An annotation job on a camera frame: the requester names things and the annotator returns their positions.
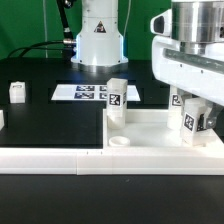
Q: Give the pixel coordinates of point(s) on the white sheet with markers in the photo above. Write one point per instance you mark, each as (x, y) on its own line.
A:
(80, 92)

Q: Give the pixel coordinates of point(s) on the white square table top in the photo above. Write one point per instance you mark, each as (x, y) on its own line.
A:
(145, 128)

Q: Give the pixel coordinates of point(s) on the white L-shaped fence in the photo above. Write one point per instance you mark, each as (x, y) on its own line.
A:
(118, 158)

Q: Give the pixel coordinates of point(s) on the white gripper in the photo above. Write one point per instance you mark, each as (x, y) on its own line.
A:
(188, 53)

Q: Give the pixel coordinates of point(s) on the white block at left edge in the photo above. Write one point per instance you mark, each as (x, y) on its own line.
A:
(1, 119)

